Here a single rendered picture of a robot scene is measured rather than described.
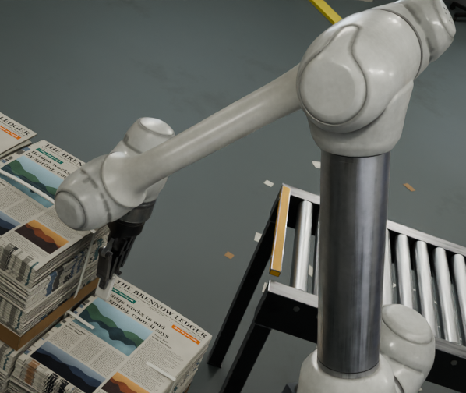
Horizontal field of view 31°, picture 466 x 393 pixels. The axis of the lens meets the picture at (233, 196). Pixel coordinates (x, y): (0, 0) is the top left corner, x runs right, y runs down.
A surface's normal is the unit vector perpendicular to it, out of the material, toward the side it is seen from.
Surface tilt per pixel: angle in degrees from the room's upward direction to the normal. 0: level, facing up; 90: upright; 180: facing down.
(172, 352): 0
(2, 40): 0
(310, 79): 84
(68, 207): 97
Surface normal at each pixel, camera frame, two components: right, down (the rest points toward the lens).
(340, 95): -0.47, 0.27
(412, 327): 0.36, -0.82
